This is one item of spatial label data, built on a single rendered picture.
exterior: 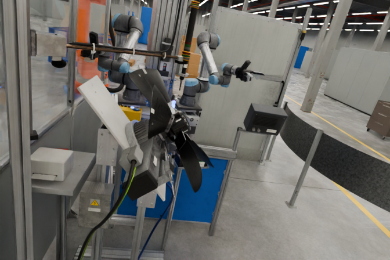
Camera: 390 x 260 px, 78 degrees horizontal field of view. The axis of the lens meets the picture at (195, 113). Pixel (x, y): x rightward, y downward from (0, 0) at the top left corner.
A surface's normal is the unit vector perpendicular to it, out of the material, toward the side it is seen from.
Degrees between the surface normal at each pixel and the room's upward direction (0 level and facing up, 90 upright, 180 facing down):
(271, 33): 91
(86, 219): 90
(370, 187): 90
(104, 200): 90
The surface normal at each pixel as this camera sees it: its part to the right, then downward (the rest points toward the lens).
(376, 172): -0.74, 0.08
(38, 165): 0.09, 0.34
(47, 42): 0.63, 0.37
